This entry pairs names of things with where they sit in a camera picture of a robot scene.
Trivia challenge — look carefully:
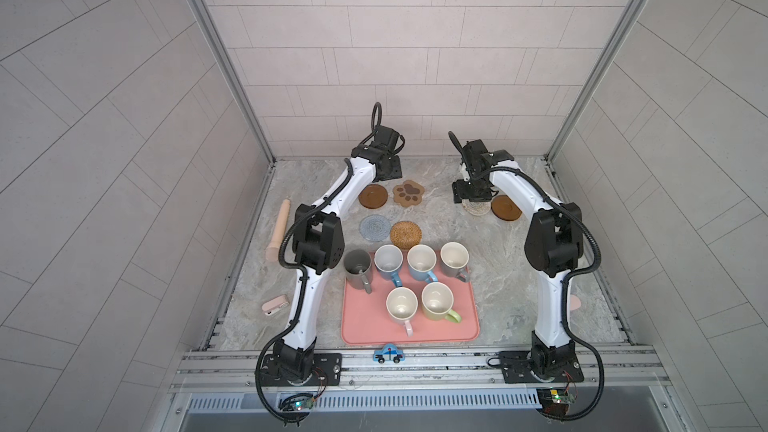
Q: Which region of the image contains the circuit board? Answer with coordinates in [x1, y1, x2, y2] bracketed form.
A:
[279, 393, 317, 413]
[537, 388, 578, 417]

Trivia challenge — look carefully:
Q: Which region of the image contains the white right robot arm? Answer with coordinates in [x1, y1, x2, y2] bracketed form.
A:
[448, 132, 583, 378]

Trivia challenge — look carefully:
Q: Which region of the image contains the blue mug left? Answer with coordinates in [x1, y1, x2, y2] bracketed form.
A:
[374, 244, 403, 288]

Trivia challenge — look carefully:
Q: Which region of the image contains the small pink stapler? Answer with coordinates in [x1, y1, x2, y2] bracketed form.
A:
[261, 294, 289, 316]

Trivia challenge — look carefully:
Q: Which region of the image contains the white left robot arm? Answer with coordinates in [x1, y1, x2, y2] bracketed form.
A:
[273, 125, 405, 380]

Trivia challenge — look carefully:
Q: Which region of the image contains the right circuit board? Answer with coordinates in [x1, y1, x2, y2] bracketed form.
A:
[537, 388, 578, 417]

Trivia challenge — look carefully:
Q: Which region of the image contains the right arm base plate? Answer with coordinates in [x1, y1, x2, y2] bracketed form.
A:
[498, 350, 584, 384]

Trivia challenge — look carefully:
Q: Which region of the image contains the left circuit board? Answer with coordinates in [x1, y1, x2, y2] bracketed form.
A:
[279, 393, 317, 413]

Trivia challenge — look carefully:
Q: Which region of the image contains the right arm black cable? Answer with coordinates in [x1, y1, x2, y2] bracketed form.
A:
[448, 130, 606, 422]

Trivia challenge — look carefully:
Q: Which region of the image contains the light blue woven coaster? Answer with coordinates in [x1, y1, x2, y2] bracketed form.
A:
[359, 214, 392, 242]

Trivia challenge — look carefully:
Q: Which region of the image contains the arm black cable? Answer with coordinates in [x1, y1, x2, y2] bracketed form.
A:
[448, 130, 606, 422]
[254, 101, 406, 426]

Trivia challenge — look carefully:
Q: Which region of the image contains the blue toy car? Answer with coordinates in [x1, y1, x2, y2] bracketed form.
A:
[373, 343, 405, 364]

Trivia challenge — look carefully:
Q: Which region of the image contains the aluminium rail frame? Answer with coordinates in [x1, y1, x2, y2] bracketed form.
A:
[169, 344, 693, 431]

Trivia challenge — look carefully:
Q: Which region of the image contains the blue mug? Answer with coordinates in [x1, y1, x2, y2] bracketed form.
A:
[407, 244, 438, 283]
[374, 244, 403, 288]

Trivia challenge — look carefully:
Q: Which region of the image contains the pink silicone tray mat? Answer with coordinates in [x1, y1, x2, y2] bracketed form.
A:
[341, 250, 480, 346]

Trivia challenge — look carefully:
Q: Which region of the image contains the beige wooden rolling pin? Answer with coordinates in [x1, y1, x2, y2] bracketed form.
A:
[265, 199, 291, 263]

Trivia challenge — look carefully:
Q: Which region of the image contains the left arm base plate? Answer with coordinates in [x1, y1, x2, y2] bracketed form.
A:
[258, 353, 342, 387]

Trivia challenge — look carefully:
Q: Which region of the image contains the brown wooden coaster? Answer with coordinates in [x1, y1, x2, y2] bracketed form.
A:
[491, 195, 523, 222]
[358, 184, 389, 210]

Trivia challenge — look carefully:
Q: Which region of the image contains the multicolour woven rope coaster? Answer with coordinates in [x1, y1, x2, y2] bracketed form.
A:
[462, 200, 491, 217]

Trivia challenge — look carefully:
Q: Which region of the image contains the cork paw print coaster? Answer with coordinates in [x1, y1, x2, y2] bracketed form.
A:
[393, 180, 426, 208]

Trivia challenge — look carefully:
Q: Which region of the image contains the grey handled white mug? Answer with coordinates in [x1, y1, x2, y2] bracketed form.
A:
[440, 242, 470, 283]

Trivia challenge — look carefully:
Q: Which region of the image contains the blue mug middle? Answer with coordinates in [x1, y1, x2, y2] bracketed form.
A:
[407, 244, 438, 283]

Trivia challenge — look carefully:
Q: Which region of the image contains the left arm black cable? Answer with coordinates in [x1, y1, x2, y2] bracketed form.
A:
[254, 101, 406, 426]

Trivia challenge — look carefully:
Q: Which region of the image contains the pink handled white mug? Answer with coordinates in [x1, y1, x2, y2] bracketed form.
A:
[386, 286, 419, 337]

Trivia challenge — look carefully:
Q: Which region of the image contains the tan rattan coaster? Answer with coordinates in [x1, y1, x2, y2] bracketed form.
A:
[390, 221, 422, 250]

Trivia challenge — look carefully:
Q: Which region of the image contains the green handled white mug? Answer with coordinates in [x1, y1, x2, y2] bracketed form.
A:
[421, 282, 462, 324]

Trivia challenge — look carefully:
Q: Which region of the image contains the pink round soap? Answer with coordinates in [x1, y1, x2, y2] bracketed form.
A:
[569, 295, 582, 311]

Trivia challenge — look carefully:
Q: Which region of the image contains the grey metal mug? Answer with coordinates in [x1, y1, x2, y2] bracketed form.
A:
[343, 249, 373, 294]

